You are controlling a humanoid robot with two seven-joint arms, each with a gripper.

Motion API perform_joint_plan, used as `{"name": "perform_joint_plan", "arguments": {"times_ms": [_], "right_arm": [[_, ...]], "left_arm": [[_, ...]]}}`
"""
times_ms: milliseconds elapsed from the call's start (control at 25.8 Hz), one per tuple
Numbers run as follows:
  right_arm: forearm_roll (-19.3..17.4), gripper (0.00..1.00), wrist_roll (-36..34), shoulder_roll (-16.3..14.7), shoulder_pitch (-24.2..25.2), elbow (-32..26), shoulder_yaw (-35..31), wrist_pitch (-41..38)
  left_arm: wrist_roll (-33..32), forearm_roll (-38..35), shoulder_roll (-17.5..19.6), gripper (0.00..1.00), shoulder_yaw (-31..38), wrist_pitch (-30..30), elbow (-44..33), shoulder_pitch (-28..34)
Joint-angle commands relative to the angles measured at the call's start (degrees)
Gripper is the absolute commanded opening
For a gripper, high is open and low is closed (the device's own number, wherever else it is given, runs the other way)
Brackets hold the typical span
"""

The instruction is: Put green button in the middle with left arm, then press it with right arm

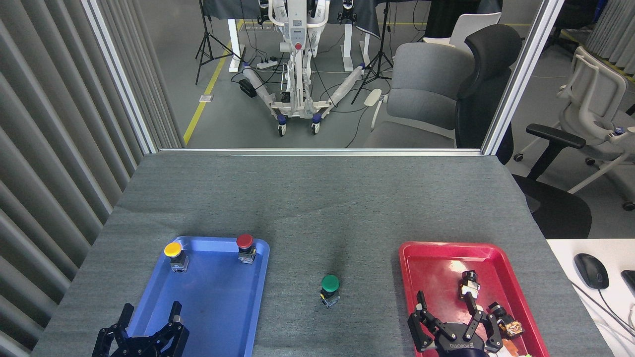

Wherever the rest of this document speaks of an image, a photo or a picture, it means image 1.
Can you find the white plastic chair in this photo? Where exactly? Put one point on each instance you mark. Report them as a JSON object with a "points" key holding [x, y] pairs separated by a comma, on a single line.
{"points": [[471, 27]]}

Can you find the silver table edge rail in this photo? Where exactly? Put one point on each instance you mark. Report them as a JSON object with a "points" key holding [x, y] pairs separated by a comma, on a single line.
{"points": [[322, 151]]}

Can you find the white mesh office chair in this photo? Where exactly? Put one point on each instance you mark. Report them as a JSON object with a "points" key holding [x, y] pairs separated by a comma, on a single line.
{"points": [[595, 94]]}

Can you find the grey office chair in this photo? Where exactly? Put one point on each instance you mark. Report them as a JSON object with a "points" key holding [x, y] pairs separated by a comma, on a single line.
{"points": [[421, 99]]}

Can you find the switch with orange contacts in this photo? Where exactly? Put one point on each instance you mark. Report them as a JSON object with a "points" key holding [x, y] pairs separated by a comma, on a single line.
{"points": [[513, 328]]}

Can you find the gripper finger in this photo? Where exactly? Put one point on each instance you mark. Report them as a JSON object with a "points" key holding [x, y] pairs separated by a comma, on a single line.
{"points": [[492, 337], [419, 329], [105, 342], [174, 339]]}

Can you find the black tripod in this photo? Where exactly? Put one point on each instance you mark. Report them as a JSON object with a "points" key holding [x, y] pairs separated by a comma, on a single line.
{"points": [[207, 29], [381, 54]]}

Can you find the red push button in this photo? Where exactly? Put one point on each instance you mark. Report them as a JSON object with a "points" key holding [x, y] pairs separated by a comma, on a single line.
{"points": [[244, 241]]}

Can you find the green push button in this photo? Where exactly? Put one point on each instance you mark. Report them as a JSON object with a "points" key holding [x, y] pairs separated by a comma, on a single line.
{"points": [[330, 283]]}

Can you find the black computer mouse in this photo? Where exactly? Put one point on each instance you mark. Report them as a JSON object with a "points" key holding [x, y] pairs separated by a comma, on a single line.
{"points": [[591, 270]]}

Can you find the flat black device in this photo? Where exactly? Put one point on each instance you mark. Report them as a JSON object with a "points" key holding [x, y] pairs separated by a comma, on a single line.
{"points": [[630, 282]]}

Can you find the silver floor plate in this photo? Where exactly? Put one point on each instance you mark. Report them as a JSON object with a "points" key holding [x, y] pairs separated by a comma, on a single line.
{"points": [[206, 98]]}

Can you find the black power adapter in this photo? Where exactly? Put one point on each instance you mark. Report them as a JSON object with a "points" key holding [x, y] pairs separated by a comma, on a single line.
{"points": [[247, 88]]}

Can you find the silver aluminium post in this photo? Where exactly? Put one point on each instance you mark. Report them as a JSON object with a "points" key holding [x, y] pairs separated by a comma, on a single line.
{"points": [[521, 79], [121, 79]]}

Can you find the yellow push button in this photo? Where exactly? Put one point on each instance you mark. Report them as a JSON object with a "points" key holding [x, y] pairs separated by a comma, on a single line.
{"points": [[172, 249]]}

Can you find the black knob selector switch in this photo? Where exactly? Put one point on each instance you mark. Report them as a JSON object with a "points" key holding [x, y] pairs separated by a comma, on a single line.
{"points": [[470, 285]]}

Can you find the white wheeled stand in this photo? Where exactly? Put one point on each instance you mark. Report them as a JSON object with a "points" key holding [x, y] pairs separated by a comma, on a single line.
{"points": [[297, 29]]}

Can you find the white-legged table with black cloth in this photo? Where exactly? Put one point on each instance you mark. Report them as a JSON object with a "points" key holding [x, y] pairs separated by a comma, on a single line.
{"points": [[369, 20]]}

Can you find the blue plastic tray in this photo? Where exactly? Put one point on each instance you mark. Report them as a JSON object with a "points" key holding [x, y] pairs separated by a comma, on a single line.
{"points": [[218, 297]]}

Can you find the red plastic tray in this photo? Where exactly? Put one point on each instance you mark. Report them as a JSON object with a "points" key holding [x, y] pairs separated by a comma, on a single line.
{"points": [[431, 272]]}

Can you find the white power strip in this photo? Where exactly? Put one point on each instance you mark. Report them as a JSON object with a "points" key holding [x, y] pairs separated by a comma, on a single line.
{"points": [[267, 64]]}

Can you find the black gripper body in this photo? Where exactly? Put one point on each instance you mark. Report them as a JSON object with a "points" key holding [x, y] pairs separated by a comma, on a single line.
{"points": [[459, 344], [136, 349]]}

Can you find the white desk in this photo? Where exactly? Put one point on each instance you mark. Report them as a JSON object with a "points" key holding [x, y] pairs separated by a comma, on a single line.
{"points": [[563, 253]]}

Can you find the grey pleated curtain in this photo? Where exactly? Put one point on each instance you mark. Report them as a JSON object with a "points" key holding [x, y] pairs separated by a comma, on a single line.
{"points": [[44, 148], [615, 25]]}

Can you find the black office chair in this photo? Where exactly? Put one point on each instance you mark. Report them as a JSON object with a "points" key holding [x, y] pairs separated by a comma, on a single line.
{"points": [[483, 89]]}

